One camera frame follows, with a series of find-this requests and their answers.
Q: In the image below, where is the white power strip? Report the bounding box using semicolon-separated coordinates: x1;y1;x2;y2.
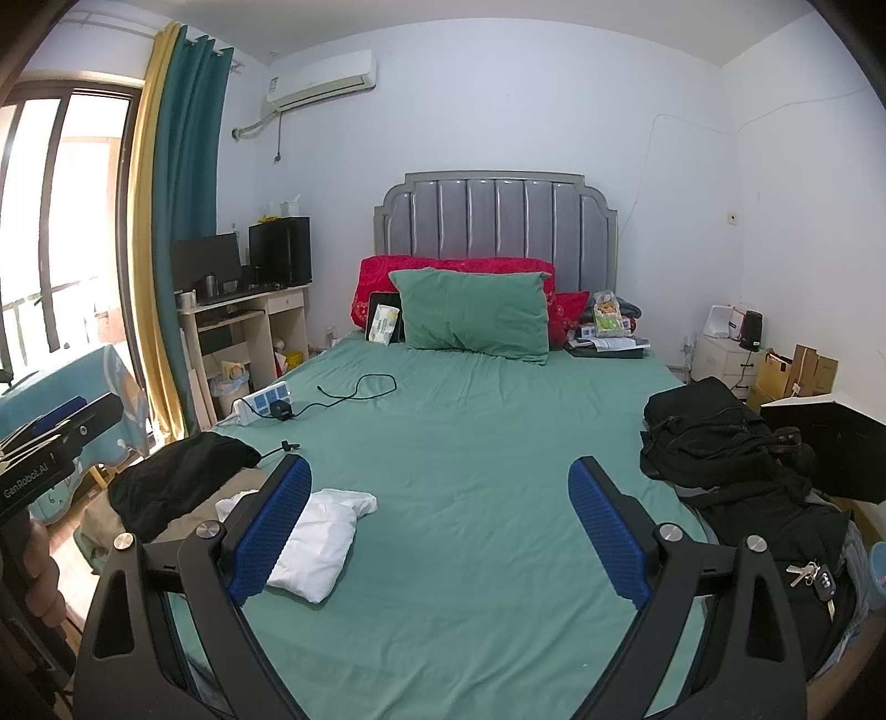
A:
231;380;293;425

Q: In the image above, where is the stack of papers and books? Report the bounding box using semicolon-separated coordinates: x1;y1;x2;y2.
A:
564;332;653;361

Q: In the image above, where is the white air conditioner hose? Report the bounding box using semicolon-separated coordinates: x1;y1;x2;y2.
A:
231;111;281;143

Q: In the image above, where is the balcony glass door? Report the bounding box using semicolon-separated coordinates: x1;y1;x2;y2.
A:
0;79;140;389

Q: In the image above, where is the light wooden computer desk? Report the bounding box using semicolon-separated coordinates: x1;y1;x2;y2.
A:
176;285;310;430

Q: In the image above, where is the grey padded headboard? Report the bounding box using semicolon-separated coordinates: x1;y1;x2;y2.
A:
374;171;620;299

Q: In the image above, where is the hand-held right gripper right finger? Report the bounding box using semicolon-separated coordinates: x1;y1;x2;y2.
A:
568;455;810;720

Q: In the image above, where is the teal curtain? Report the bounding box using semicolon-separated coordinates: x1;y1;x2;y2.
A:
151;28;233;444

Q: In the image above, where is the small red pillow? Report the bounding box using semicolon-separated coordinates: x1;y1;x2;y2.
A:
550;291;591;347

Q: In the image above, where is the green pillow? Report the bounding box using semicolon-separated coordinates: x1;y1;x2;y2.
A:
388;269;553;366

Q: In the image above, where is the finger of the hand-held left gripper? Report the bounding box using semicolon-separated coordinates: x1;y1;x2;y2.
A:
42;394;126;461
0;398;87;454

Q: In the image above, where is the person's left hand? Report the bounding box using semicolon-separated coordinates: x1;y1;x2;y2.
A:
20;516;68;628

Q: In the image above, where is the black computer tower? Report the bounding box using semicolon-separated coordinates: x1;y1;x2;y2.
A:
248;216;312;288

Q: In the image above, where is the black side table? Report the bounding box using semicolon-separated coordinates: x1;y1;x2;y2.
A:
760;391;886;506

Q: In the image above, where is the bed with green sheet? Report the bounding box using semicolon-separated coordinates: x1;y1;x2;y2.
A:
69;328;873;720

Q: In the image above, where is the black jacket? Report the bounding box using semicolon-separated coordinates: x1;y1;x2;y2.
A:
682;477;859;680

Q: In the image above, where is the white nightstand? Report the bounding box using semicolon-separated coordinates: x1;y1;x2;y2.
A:
691;332;763;395

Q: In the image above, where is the black folded garment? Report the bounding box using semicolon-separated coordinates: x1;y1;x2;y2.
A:
107;435;262;542

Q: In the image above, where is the white air conditioner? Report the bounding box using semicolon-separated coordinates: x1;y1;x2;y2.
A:
265;50;378;112

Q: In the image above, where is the wet wipes packet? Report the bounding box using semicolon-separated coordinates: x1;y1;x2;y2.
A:
365;305;401;345

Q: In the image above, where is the large red pillow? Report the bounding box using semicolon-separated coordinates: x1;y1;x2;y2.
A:
349;255;557;330

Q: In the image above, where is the black monitor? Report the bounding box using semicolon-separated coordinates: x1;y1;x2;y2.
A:
169;233;243;292

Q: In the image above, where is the black charger with cable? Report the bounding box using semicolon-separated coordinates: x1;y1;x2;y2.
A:
270;374;399;421

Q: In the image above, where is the bin with plastic bag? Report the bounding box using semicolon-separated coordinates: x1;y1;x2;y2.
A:
209;367;251;416

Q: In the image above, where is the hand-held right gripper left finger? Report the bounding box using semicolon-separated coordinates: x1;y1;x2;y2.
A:
73;453;312;720

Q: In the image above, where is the yellow curtain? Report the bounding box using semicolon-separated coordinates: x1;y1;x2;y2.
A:
117;20;184;444

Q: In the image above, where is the white box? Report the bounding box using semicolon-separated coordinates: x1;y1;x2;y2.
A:
704;305;741;340

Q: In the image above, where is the white hooded jacket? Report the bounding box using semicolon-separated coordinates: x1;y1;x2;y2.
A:
214;488;379;605

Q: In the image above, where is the car key bunch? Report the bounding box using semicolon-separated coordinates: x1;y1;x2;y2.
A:
785;560;838;617

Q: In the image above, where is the green yellow snack packet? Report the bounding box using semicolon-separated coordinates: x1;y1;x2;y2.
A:
591;291;624;337

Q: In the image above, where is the beige folded garment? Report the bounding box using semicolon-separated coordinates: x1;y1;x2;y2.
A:
73;464;264;575

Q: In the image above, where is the black tablet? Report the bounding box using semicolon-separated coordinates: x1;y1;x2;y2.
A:
365;291;406;345

